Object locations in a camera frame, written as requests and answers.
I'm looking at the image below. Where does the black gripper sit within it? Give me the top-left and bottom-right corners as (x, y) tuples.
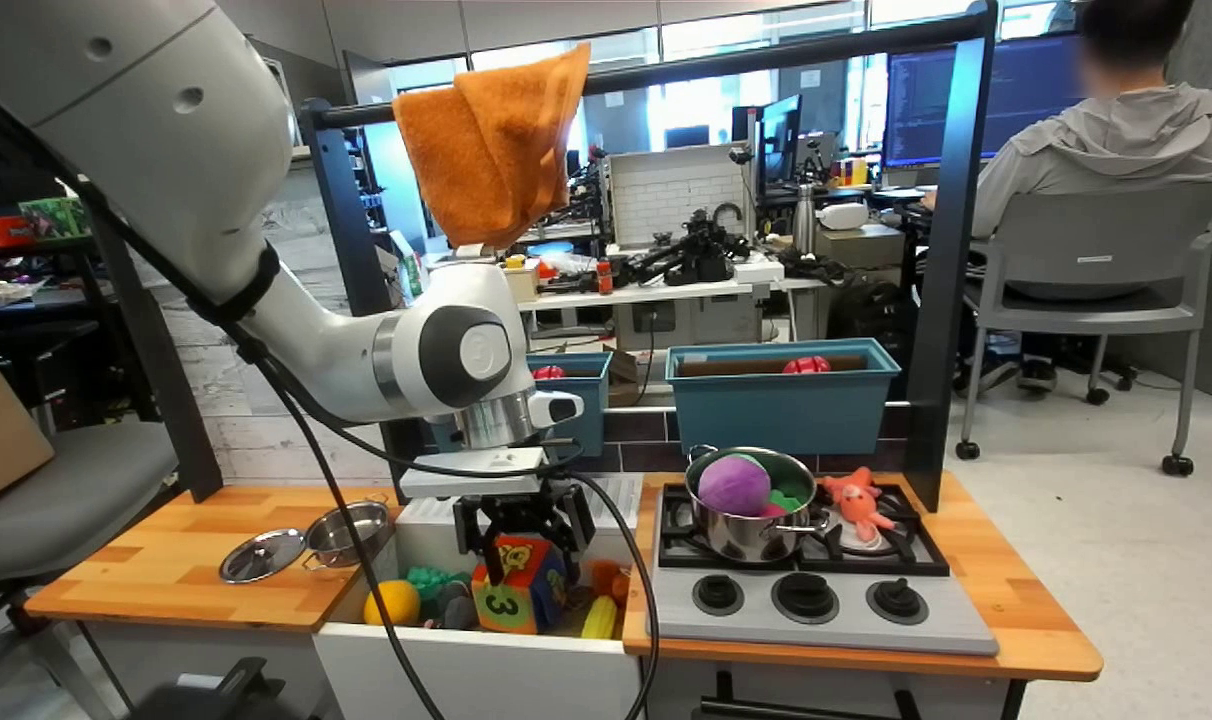
(452, 485), (594, 555)

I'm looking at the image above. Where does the colourful soft fabric cube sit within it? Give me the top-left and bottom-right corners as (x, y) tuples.
(471, 536), (567, 636)

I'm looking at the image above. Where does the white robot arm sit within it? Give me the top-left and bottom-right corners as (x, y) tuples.
(0, 0), (578, 499)

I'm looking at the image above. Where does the white toy sink basin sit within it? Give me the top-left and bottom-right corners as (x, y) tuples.
(311, 494), (638, 720)

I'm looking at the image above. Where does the yellow toy banana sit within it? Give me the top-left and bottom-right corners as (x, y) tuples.
(578, 595), (620, 638)

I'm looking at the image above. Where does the red toy strawberry left bin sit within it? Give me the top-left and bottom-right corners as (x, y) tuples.
(530, 363), (567, 384)

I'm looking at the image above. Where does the red toy strawberry bin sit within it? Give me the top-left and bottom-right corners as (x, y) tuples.
(530, 363), (567, 384)
(783, 354), (833, 377)

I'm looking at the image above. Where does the left teal storage bin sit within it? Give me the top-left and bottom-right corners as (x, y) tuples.
(521, 346), (620, 464)

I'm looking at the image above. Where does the teal storage bin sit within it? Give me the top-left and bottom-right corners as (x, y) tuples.
(664, 335), (898, 457)
(521, 346), (620, 464)

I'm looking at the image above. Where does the green knobbly toy vegetable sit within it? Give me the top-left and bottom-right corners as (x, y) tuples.
(406, 565), (468, 615)

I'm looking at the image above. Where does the purple plush ball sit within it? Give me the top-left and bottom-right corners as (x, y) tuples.
(695, 457), (773, 514)

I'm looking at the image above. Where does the yellow toy lemon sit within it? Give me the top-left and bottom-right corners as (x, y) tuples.
(359, 580), (420, 624)

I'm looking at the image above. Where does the small steel pan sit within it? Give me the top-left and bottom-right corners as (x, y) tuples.
(304, 504), (391, 566)

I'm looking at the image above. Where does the green plush toy in pot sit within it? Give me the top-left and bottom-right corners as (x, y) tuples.
(766, 485), (811, 514)

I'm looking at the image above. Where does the steel pot lid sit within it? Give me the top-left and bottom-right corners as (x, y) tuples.
(221, 527), (304, 582)

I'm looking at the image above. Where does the red toy strawberry right bin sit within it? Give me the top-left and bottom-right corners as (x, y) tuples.
(783, 354), (833, 377)

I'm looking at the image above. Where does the orange plush toy crab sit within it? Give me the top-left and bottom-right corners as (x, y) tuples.
(819, 466), (892, 540)

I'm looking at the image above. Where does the right teal storage bin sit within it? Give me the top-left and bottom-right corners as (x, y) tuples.
(664, 335), (898, 457)

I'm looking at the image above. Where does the grey toy stove top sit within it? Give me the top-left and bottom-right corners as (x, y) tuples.
(650, 485), (994, 654)

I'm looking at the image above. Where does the orange cloth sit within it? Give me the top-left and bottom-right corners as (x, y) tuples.
(391, 42), (591, 247)

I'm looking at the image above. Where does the grey office chair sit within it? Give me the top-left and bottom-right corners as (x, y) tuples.
(957, 178), (1212, 476)

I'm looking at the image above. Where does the person in grey hoodie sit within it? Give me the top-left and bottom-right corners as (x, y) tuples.
(967, 0), (1212, 304)

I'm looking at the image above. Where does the steel pot with handles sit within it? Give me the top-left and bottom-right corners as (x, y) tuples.
(685, 445), (814, 565)

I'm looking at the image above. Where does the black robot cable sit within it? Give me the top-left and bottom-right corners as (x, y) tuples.
(40, 143), (668, 720)

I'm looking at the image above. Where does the black metal frame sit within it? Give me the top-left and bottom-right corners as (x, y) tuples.
(299, 0), (1001, 513)

